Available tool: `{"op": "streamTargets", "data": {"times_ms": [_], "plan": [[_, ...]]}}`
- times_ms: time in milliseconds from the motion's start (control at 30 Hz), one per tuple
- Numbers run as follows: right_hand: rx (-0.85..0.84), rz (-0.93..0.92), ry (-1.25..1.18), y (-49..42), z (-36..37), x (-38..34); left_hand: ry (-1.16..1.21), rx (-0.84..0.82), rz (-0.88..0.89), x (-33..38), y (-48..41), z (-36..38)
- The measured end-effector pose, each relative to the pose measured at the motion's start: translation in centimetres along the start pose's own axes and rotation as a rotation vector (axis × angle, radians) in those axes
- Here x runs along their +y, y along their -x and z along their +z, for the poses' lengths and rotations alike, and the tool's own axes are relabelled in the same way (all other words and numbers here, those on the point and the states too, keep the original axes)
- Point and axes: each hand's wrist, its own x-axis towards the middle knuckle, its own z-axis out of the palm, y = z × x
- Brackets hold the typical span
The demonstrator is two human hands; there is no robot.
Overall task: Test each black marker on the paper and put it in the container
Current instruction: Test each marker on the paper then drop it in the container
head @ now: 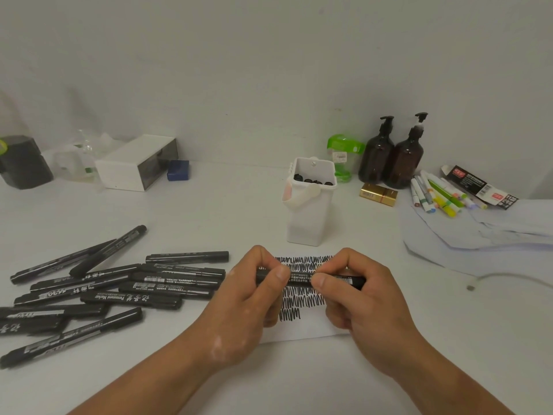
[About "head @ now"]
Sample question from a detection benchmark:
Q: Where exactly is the clear jar with green lid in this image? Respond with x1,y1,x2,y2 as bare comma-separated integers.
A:
326,133,366,183

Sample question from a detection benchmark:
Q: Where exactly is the black and red cardboard box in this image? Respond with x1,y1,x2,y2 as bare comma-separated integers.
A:
440,164,519,210

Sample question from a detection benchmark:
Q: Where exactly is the person's left forearm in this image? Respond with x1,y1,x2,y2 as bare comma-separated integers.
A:
67,332,225,415

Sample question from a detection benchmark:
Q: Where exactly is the small blue box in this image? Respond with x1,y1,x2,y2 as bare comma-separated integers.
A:
166,159,191,182

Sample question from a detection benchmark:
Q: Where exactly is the small gold box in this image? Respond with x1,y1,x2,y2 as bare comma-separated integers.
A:
359,182,398,208

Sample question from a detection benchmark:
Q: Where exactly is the person's left hand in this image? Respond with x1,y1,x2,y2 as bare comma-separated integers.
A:
190,245,291,372

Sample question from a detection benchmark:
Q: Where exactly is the white cable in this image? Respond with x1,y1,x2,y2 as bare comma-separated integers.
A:
466,271,553,292

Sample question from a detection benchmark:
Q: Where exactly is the white paper with black scribbles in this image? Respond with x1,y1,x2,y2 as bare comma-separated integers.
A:
259,254,353,344

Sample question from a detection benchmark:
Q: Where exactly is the pile of loose white sheets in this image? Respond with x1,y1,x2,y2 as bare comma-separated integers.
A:
400,198,553,277

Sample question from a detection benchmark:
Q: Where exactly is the white plastic container with handle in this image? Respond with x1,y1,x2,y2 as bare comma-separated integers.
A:
283,156,338,247

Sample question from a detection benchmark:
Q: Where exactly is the pile of black markers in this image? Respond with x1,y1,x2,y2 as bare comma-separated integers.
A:
0,224,230,370

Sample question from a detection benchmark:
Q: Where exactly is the white box with grey front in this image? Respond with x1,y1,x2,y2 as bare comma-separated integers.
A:
94,134,179,193

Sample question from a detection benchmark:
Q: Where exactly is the bunch of pastel highlighter pens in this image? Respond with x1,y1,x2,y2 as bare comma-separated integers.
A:
409,169,488,219

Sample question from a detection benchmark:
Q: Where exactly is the clear bottle with dark liquid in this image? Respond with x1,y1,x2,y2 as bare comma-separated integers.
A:
0,90,55,191

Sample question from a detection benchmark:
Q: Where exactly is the person's right hand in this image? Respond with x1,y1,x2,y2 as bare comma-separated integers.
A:
310,248,422,379

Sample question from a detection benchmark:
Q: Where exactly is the brown pump bottle white neck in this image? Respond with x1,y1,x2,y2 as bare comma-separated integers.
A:
384,112,429,190

